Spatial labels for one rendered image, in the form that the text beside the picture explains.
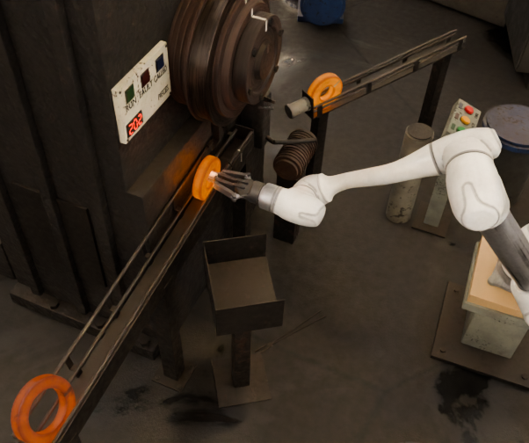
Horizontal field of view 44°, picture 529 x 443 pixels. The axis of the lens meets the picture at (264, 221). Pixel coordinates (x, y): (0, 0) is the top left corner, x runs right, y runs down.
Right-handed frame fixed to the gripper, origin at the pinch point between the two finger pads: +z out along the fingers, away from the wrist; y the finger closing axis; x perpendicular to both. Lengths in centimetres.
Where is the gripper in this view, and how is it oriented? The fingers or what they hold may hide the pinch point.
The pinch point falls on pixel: (206, 174)
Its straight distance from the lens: 219.1
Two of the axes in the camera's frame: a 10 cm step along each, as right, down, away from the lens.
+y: 3.9, -6.7, 6.3
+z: -9.2, -3.4, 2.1
